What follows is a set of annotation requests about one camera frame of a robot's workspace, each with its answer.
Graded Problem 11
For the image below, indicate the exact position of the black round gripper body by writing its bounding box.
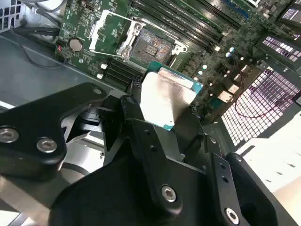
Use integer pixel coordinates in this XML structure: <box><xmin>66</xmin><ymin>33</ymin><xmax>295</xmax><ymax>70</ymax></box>
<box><xmin>48</xmin><ymin>140</ymin><xmax>301</xmax><ymax>226</ymax></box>

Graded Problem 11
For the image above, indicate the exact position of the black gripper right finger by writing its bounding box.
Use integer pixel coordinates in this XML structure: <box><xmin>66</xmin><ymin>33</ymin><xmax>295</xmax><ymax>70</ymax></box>
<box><xmin>175</xmin><ymin>106</ymin><xmax>250</xmax><ymax>226</ymax></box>

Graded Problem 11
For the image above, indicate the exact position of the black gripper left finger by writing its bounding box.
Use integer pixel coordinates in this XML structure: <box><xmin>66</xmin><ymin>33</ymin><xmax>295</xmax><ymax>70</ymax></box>
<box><xmin>0</xmin><ymin>82</ymin><xmax>183</xmax><ymax>216</ymax></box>

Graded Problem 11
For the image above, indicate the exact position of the silver green CPU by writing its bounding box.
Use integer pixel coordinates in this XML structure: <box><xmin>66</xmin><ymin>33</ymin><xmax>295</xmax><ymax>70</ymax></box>
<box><xmin>140</xmin><ymin>60</ymin><xmax>204</xmax><ymax>130</ymax></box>

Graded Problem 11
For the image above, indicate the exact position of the metal CPU socket cover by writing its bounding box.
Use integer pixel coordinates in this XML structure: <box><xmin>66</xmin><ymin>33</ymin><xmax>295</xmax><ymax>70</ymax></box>
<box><xmin>88</xmin><ymin>11</ymin><xmax>144</xmax><ymax>59</ymax></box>

